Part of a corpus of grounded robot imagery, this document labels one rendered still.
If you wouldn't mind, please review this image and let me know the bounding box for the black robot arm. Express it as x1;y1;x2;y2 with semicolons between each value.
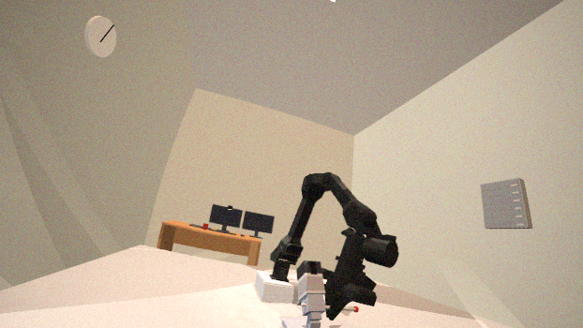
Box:
269;172;399;291

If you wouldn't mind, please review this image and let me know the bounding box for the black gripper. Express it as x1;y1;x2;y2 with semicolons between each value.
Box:
321;253;377;321

